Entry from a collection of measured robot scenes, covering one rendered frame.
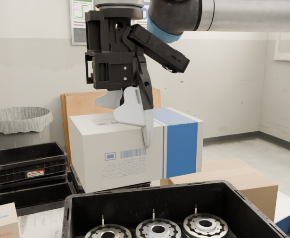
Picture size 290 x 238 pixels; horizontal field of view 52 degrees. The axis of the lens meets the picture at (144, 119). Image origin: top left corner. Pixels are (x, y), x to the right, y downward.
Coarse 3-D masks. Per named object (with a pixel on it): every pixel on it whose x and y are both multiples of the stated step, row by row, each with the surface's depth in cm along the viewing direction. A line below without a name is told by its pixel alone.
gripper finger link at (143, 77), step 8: (144, 64) 44; (136, 72) 44; (144, 72) 44; (136, 80) 44; (144, 80) 43; (144, 88) 43; (144, 96) 43; (152, 96) 43; (144, 104) 43; (152, 104) 43
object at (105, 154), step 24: (72, 120) 49; (96, 120) 49; (168, 120) 49; (192, 120) 49; (72, 144) 51; (96, 144) 42; (120, 144) 44; (144, 144) 45; (168, 144) 47; (192, 144) 49; (96, 168) 43; (120, 168) 44; (144, 168) 46; (168, 168) 48; (192, 168) 50
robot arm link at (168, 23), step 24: (168, 0) 49; (192, 0) 52; (216, 0) 53; (240, 0) 54; (264, 0) 54; (288, 0) 55; (168, 24) 53; (192, 24) 54; (216, 24) 55; (240, 24) 55; (264, 24) 56; (288, 24) 57
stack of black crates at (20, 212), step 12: (12, 192) 160; (24, 192) 162; (36, 192) 165; (48, 192) 168; (60, 192) 171; (72, 192) 160; (0, 204) 159; (24, 204) 164; (36, 204) 167; (48, 204) 168; (60, 204) 168
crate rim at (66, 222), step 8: (176, 184) 72; (184, 184) 72; (192, 184) 72; (200, 184) 72; (208, 184) 73; (216, 184) 73; (224, 184) 73; (96, 192) 68; (104, 192) 68; (112, 192) 68; (120, 192) 69; (128, 192) 69; (136, 192) 69; (232, 192) 69; (240, 200) 66; (248, 200) 65; (64, 208) 62; (256, 208) 62; (64, 216) 59; (264, 216) 59; (64, 224) 56; (272, 224) 56; (64, 232) 54; (280, 232) 54
